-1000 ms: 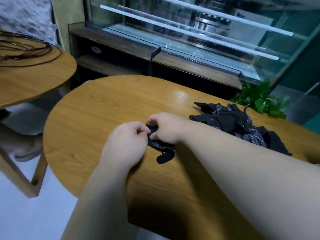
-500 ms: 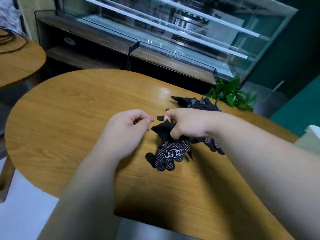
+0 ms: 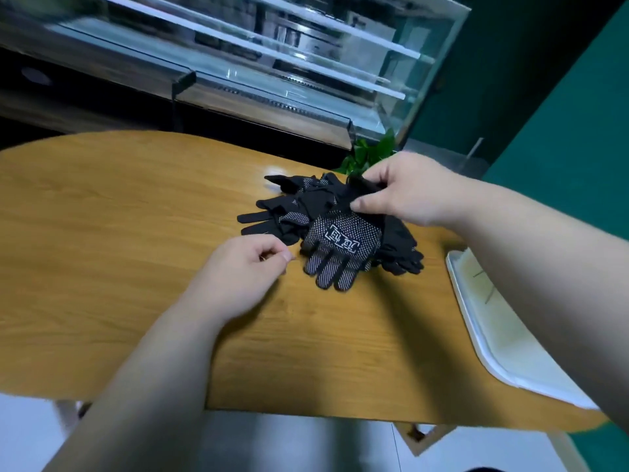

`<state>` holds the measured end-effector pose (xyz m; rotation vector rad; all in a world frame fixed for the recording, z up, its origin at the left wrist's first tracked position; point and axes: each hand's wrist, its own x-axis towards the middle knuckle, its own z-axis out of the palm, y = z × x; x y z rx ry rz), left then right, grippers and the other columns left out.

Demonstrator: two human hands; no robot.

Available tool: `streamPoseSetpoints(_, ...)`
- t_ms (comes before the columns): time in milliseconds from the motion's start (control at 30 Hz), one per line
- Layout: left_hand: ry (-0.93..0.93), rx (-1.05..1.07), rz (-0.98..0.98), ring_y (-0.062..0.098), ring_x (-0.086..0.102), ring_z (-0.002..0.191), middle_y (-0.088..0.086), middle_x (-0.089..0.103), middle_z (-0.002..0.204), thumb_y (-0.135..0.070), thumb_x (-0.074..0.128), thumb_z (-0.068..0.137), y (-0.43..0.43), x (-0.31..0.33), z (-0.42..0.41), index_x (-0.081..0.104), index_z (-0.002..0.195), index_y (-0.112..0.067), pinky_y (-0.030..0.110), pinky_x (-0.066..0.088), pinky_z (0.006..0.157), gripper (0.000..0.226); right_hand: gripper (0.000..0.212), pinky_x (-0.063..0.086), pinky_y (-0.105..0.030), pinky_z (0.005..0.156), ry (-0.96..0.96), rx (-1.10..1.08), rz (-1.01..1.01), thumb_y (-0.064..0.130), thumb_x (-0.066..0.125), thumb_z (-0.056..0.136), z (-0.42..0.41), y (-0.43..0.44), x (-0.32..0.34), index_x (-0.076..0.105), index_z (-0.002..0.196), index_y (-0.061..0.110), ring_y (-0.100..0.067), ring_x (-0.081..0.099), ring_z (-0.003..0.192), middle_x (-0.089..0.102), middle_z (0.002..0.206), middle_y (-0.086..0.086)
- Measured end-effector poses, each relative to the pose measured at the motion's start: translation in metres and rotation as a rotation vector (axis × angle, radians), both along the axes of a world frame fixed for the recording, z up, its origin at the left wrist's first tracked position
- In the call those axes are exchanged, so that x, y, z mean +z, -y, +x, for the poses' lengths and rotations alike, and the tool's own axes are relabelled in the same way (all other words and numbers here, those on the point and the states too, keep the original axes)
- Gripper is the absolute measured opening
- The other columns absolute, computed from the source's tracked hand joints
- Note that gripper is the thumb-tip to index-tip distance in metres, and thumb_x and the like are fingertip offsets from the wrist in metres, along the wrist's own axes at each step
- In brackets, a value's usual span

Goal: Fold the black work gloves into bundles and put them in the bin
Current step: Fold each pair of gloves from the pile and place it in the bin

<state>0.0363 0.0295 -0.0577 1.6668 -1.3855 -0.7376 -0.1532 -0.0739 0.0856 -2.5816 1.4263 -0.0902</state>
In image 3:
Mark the person's right hand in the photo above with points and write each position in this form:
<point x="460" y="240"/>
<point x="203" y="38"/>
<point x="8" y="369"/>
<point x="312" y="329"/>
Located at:
<point x="422" y="191"/>

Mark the person's left hand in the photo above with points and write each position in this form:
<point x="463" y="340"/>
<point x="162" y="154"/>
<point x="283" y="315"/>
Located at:
<point x="231" y="280"/>

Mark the person's left thumb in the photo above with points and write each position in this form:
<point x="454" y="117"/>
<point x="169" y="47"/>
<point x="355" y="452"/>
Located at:
<point x="282" y="260"/>

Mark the person's right thumb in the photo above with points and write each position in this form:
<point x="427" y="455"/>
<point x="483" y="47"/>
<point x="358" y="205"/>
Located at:
<point x="373" y="202"/>

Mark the black white-dotted work glove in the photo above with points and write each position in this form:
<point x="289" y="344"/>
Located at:
<point x="341" y="240"/>

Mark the person's right forearm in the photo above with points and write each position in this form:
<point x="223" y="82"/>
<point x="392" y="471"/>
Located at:
<point x="550" y="289"/>

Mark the person's left forearm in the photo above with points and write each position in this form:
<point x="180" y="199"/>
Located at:
<point x="147" y="388"/>

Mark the green leafy plant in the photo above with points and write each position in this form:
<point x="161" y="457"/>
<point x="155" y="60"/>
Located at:
<point x="371" y="154"/>

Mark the glass display case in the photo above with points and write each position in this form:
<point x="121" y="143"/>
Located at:
<point x="275" y="58"/>

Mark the white plastic tray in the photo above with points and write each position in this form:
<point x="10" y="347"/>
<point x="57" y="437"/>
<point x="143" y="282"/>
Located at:
<point x="501" y="339"/>

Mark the wooden table leg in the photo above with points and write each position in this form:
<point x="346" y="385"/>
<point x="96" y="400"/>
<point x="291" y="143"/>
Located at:
<point x="71" y="415"/>
<point x="570" y="452"/>
<point x="420" y="437"/>

